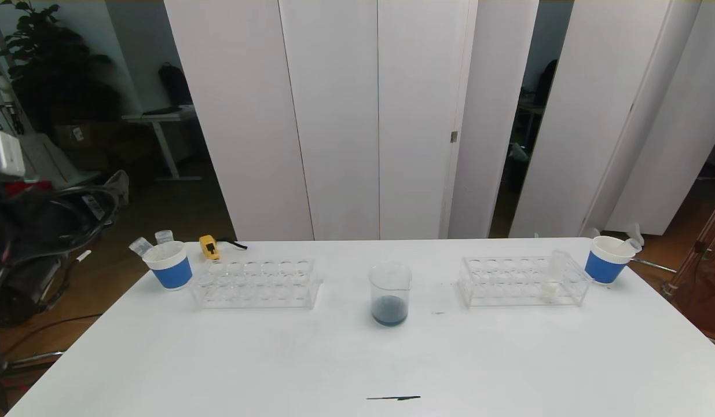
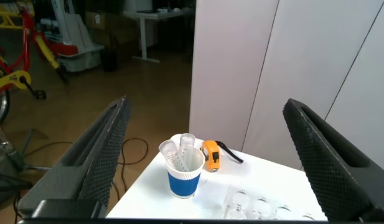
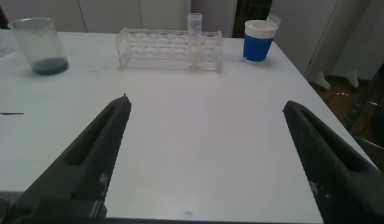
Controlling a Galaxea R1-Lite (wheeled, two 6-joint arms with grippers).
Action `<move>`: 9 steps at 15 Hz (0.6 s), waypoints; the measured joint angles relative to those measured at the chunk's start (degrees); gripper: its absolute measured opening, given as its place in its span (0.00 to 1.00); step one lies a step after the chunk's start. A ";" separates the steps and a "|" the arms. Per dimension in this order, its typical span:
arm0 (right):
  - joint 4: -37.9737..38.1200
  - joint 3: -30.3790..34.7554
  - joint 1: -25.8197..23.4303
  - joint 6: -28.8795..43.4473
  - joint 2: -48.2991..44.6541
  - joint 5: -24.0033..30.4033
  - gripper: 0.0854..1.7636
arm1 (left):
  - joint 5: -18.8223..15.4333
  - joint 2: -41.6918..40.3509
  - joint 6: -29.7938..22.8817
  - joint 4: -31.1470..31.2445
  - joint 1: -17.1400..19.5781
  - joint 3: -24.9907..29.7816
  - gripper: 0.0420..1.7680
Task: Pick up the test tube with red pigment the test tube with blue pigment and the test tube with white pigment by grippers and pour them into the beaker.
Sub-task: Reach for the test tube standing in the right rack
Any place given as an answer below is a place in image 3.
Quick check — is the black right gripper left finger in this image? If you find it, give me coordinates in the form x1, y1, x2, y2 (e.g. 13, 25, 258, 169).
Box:
1, 94, 133, 224

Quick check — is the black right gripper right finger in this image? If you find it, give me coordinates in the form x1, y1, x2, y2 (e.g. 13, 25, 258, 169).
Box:
282, 100, 384, 224

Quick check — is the clear plastic test tube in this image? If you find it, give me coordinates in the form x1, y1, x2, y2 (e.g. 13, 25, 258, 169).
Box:
265, 13, 281, 27

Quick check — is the clear beaker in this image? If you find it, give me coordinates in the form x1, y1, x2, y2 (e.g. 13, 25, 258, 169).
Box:
7, 17, 70, 77

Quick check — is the clear plastic test tube rack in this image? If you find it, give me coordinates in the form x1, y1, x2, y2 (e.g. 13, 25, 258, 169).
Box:
115, 27, 224, 75

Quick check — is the test tube with pale liquid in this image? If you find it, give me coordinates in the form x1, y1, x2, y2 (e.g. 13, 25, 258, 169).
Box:
187, 12, 204, 71

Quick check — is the blue and white paper cup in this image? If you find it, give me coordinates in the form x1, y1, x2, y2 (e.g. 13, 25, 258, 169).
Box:
243, 19, 279, 65

